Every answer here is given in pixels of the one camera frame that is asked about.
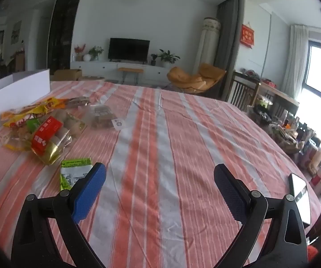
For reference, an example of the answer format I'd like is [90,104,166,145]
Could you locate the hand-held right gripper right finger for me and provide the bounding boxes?
[213,163,309,268]

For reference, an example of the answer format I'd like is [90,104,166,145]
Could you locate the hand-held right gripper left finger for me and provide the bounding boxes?
[11,162,107,268]

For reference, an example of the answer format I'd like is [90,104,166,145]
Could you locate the green and white snack packet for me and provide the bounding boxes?
[60,158,92,193]

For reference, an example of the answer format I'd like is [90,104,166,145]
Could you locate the yellow clear snack packet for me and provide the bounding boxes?
[0,120,34,152]

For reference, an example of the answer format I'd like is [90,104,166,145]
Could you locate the white box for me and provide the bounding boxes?
[0,69,51,134]

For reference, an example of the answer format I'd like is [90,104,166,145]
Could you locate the yellow red-label snack packet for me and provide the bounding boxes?
[1,97,66,121]

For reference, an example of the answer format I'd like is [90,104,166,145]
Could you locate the red label egg pack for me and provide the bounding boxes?
[30,116,73,166]

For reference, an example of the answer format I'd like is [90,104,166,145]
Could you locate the clear pack of round snacks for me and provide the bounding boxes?
[53,109,88,138]

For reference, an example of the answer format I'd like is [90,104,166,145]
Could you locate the clear white-label brown snack packet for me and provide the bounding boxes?
[89,105,125,131]

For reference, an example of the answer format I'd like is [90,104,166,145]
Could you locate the long clear brown snack packet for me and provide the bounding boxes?
[65,96,92,109]

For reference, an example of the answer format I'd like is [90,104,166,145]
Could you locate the black smartphone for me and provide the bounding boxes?
[288,173,312,225]

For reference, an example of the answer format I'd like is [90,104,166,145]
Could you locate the striped orange grey tablecloth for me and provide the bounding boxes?
[0,80,321,268]

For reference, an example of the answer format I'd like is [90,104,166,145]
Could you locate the cluttered pile of goods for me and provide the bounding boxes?
[247,95,321,196]

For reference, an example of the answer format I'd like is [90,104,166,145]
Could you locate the dark wooden chair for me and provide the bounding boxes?
[228,71,262,112]

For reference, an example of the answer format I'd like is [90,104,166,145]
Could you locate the cardboard box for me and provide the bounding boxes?
[54,69,83,82]

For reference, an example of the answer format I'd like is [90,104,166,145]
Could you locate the wooden side table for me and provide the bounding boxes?
[258,81,301,115]

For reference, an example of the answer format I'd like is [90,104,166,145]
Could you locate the orange lounge chair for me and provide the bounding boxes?
[167,63,227,94]

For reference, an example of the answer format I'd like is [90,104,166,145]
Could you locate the white television cabinet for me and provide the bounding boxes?
[71,60,178,86]

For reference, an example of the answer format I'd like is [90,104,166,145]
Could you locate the wooden bench with metal legs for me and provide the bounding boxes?
[118,67,144,84]

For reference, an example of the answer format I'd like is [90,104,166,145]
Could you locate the red flower arrangement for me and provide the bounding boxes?
[74,44,86,61]

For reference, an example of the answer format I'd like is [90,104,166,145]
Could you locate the tall dark cabinet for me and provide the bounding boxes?
[48,0,83,76]

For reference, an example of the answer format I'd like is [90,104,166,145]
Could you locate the green flowering plant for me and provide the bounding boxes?
[89,45,104,61]

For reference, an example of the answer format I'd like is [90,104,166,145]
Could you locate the white curtain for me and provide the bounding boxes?
[282,25,309,99]

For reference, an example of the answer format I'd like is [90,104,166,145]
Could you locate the large leafy potted plant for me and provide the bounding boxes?
[158,50,180,68]

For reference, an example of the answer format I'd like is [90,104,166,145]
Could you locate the black television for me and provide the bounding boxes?
[108,38,150,62]

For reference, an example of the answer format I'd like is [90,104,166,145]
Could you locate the white standing air conditioner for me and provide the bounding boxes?
[192,17,222,74]

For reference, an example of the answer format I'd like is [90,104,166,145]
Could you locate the grey curtain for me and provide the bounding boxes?
[216,0,241,71]

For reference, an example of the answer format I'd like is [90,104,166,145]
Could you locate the framed wall picture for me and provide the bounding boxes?
[11,20,22,44]

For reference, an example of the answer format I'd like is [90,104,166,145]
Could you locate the red wall hanging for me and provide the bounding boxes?
[241,22,254,49]

